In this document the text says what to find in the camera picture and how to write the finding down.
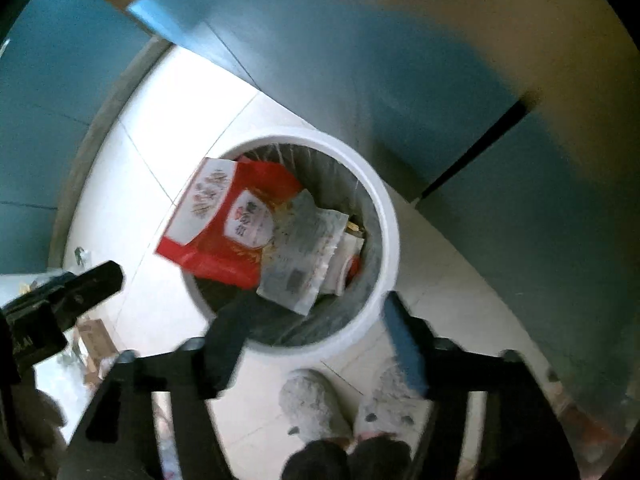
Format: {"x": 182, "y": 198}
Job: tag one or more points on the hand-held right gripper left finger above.
{"x": 225, "y": 355}

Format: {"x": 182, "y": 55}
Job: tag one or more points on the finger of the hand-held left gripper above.
{"x": 97, "y": 282}

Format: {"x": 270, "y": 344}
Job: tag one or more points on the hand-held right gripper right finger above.
{"x": 407, "y": 355}

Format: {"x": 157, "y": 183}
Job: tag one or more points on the red snack wrapper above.
{"x": 354, "y": 266}

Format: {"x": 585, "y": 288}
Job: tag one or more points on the large red snack bag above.
{"x": 215, "y": 240}

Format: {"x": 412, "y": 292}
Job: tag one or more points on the white trash bin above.
{"x": 390, "y": 240}

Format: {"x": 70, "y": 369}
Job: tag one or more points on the white barcode carton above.
{"x": 345, "y": 255}

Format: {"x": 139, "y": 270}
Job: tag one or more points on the grey white printed packet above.
{"x": 300, "y": 255}

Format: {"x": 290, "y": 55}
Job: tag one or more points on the grey fluffy right slipper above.
{"x": 390, "y": 410}

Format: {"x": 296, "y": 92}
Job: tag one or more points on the grey fluffy slipper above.
{"x": 390, "y": 410}
{"x": 312, "y": 405}

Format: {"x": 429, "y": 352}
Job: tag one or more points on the small cardboard box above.
{"x": 97, "y": 345}

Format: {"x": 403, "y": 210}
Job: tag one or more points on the grey fluffy left slipper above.
{"x": 312, "y": 405}

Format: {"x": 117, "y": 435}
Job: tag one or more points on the person's right leg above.
{"x": 382, "y": 460}

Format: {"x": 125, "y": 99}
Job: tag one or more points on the person's leg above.
{"x": 382, "y": 460}
{"x": 317, "y": 462}

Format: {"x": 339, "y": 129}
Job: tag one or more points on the person's left leg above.
{"x": 317, "y": 462}

